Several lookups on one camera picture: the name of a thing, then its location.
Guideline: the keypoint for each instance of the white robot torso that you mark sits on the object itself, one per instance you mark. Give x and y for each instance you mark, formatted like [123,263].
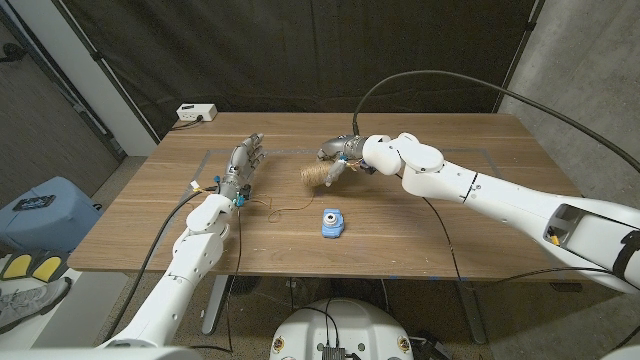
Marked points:
[345,325]

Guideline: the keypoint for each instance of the white power strip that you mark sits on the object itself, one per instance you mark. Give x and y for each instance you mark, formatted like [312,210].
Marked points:
[196,112]

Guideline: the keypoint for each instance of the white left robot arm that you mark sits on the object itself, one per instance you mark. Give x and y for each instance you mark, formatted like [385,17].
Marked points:
[185,270]

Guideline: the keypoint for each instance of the blue plastic bin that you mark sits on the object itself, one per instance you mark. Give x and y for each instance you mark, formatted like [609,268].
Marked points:
[50,225]

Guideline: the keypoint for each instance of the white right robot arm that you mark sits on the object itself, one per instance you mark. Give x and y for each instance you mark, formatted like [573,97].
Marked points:
[500,197]

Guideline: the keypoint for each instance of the jute twine roll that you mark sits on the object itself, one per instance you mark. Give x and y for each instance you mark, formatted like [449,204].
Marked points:
[314,175]

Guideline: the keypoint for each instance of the black backdrop pole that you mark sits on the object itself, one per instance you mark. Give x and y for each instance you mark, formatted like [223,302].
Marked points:
[517,57]
[107,70]

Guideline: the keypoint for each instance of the grey perforated panel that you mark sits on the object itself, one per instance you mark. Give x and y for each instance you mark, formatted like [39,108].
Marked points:
[45,125]

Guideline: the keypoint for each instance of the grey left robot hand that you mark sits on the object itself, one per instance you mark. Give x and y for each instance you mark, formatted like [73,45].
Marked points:
[240,170]

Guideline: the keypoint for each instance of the blue toy camera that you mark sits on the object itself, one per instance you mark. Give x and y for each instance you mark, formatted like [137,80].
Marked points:
[332,225]

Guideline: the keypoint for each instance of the yellow foot pedal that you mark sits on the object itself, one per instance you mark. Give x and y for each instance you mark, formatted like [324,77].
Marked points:
[46,268]
[16,266]

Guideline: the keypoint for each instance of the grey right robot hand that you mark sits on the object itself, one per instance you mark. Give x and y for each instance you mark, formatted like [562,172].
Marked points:
[345,147]

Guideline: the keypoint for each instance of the black backdrop curtain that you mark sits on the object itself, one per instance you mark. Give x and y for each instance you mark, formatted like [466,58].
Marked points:
[280,55]

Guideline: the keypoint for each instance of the grey table leg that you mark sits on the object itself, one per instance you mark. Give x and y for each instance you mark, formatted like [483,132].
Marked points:
[214,305]
[471,310]

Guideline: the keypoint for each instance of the grey sneaker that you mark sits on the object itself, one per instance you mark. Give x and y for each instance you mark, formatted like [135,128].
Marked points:
[25,305]

